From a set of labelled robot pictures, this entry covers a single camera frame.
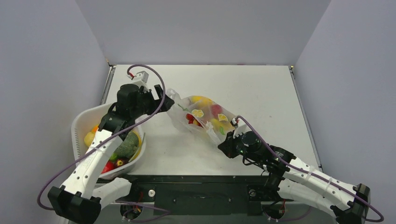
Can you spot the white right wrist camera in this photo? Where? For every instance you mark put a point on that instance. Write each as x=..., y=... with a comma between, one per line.
x=239, y=125

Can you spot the red fake pepper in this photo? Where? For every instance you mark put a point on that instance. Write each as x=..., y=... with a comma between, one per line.
x=111, y=165

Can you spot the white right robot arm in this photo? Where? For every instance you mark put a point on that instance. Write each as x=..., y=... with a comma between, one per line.
x=291, y=178

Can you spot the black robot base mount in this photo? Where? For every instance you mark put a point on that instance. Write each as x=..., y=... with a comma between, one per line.
x=204, y=194

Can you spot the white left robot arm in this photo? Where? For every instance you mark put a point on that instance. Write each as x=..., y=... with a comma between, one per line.
x=77, y=199

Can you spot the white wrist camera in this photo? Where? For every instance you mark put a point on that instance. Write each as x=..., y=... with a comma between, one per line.
x=239, y=125
x=140, y=79

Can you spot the orange fake fruit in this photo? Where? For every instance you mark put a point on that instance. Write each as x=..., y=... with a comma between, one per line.
x=94, y=129

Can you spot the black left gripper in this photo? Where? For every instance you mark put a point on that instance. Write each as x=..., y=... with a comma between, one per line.
x=150, y=96

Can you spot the green fake melon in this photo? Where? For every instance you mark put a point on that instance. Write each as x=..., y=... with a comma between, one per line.
x=129, y=146

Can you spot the white plastic basket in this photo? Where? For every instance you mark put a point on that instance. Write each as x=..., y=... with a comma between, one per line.
x=83, y=124

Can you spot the yellow fake lemon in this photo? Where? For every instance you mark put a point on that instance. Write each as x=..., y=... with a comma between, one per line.
x=88, y=139

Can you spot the clear printed plastic bag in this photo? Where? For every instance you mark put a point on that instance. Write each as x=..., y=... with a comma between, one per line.
x=214, y=118

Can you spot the red fake cherry bunch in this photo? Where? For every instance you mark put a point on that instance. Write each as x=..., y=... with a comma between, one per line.
x=191, y=120

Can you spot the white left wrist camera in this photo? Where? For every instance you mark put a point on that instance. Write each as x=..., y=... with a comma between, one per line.
x=140, y=79

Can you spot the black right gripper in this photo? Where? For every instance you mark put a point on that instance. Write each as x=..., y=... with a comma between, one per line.
x=231, y=145

